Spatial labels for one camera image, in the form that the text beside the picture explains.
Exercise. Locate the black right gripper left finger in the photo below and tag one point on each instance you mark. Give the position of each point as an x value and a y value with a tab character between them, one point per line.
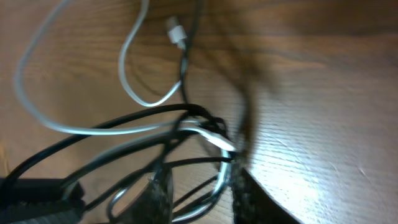
155	203

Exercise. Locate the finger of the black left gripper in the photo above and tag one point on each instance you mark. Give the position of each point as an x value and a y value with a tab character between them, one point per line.
40	201

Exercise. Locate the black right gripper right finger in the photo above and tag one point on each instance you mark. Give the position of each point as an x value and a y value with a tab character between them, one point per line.
251	203

